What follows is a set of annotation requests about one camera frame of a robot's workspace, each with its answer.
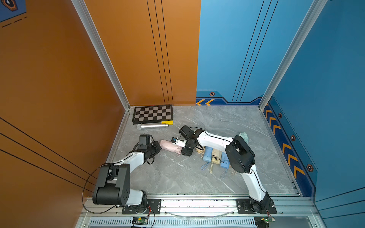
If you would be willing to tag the aluminium front rail frame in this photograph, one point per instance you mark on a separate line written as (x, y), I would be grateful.
(206, 211)

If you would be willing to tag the mint green sleeved umbrella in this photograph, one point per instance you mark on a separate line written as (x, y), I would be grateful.
(245, 139)

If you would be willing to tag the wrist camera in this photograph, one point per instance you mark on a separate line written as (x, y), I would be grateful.
(178, 142)
(144, 140)

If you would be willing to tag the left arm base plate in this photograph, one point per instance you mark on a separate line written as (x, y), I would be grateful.
(146, 207)

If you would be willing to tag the light blue sleeved umbrella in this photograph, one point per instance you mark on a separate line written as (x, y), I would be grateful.
(207, 157)

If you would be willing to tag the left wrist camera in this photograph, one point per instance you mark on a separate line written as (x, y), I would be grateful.
(144, 140)

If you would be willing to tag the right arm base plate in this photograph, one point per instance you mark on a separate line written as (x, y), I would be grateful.
(248, 206)

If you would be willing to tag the silver metal cylinder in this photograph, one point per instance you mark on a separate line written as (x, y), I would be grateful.
(144, 126)

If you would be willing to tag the small right circuit board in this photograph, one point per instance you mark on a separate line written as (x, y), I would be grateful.
(267, 221)

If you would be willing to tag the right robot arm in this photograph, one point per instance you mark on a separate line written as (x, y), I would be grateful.
(241, 158)

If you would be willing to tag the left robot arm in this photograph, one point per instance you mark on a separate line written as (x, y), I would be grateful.
(114, 179)

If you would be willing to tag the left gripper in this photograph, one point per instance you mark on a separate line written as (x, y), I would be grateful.
(158, 147)

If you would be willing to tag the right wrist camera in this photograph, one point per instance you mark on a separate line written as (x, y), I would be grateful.
(178, 142)

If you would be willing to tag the checkerboard calibration board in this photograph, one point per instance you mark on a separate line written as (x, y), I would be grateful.
(152, 114)

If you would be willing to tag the cream umbrella sleeve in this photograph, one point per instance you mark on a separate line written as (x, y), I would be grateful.
(200, 150)

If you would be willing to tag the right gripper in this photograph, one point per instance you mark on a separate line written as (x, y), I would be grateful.
(186, 152)

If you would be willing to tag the pink umbrella sleeve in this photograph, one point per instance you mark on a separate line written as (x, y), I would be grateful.
(171, 147)

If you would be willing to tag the green circuit board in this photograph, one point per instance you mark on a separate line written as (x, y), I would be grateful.
(140, 221)

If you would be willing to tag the pale yellow sleeved umbrella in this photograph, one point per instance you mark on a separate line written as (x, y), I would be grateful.
(216, 159)

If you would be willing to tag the yellow block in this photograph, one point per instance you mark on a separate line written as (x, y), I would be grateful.
(168, 122)

